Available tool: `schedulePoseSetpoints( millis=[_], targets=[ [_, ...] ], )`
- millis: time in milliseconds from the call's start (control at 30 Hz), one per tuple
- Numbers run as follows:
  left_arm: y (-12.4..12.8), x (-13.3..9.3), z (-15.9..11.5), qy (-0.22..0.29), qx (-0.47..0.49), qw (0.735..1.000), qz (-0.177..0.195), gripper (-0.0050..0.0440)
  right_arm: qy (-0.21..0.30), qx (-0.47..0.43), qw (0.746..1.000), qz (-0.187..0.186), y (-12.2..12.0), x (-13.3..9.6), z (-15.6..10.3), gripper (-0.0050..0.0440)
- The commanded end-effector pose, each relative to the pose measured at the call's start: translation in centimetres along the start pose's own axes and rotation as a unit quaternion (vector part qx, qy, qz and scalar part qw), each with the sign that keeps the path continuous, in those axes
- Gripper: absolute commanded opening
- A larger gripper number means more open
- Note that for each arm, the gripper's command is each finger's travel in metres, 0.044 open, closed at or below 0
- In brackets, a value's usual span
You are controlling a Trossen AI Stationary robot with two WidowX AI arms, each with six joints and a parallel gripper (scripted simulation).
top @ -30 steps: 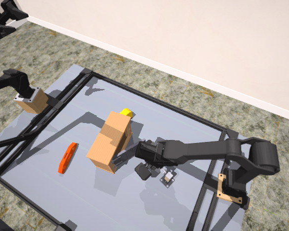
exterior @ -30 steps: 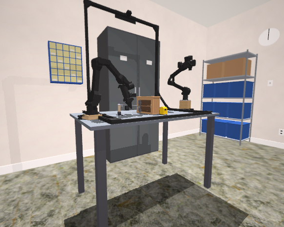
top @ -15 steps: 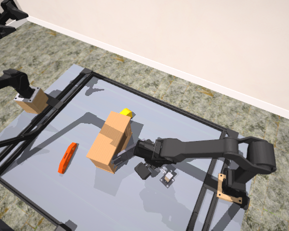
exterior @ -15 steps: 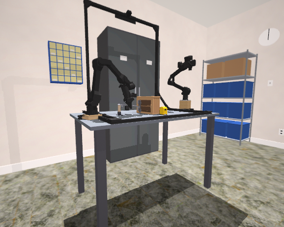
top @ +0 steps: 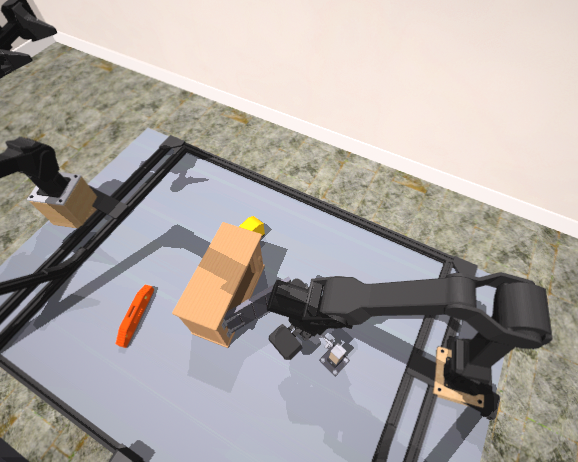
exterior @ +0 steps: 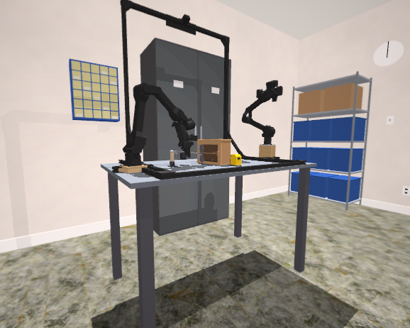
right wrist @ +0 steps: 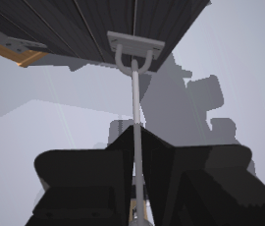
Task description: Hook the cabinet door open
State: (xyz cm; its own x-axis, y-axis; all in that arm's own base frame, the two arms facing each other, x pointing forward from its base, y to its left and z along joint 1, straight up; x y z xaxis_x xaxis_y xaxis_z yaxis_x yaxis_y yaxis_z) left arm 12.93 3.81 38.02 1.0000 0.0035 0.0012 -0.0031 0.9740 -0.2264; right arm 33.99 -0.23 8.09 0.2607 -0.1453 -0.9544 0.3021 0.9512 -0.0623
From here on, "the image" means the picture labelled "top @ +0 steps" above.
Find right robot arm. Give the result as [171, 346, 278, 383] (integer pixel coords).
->
[267, 272, 552, 396]

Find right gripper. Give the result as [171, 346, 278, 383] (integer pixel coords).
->
[268, 318, 326, 360]

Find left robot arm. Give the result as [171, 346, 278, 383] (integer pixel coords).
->
[0, 137, 71, 198]

